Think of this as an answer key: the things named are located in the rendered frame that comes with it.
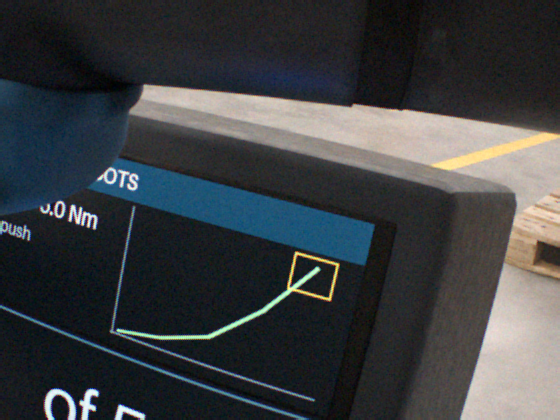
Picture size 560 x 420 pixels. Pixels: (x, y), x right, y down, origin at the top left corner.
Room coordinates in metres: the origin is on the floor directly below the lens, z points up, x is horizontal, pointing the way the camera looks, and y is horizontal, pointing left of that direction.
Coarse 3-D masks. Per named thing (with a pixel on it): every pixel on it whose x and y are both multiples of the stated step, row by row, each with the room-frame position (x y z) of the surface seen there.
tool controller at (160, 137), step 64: (128, 128) 0.30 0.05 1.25; (192, 128) 0.29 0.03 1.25; (256, 128) 0.35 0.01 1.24; (128, 192) 0.29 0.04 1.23; (192, 192) 0.29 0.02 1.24; (256, 192) 0.28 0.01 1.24; (320, 192) 0.27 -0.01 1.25; (384, 192) 0.27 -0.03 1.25; (448, 192) 0.26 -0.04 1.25; (512, 192) 0.35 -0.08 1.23; (0, 256) 0.30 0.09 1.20; (64, 256) 0.29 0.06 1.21; (128, 256) 0.29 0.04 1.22; (192, 256) 0.28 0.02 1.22; (256, 256) 0.27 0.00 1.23; (320, 256) 0.27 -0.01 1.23; (384, 256) 0.26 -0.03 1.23; (448, 256) 0.26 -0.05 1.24; (64, 320) 0.29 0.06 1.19; (128, 320) 0.28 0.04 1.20; (192, 320) 0.27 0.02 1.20; (256, 320) 0.27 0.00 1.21; (320, 320) 0.26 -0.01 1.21; (384, 320) 0.26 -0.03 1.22; (448, 320) 0.28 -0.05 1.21; (64, 384) 0.28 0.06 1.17; (128, 384) 0.27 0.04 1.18; (192, 384) 0.27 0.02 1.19; (256, 384) 0.26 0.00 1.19; (320, 384) 0.26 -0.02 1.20; (384, 384) 0.25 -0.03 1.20; (448, 384) 0.30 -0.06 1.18
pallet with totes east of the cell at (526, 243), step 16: (528, 208) 3.64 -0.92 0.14; (544, 208) 3.69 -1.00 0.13; (512, 224) 3.44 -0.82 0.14; (528, 224) 3.46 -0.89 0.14; (544, 224) 3.48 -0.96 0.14; (512, 240) 3.42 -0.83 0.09; (528, 240) 3.38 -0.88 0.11; (544, 240) 3.35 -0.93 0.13; (512, 256) 3.41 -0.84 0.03; (528, 256) 3.38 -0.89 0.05; (544, 272) 3.34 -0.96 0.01
